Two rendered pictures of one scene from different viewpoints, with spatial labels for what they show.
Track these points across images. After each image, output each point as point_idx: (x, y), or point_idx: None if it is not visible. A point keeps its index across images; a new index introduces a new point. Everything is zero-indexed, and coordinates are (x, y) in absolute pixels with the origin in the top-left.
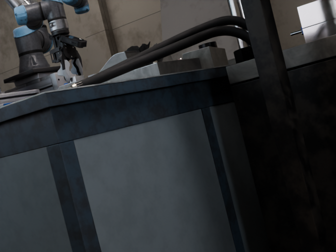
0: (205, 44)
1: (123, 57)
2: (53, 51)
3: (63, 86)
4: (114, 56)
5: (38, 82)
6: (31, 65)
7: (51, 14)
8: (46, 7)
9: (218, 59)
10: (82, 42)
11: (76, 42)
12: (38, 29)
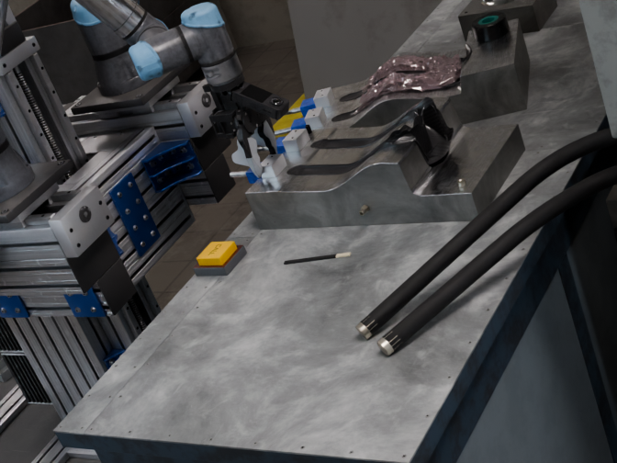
0: (489, 28)
1: (396, 173)
2: (219, 118)
3: (257, 195)
4: (375, 166)
5: (150, 115)
6: (129, 81)
7: (209, 54)
8: (196, 43)
9: (521, 68)
10: (283, 109)
11: (273, 112)
12: None
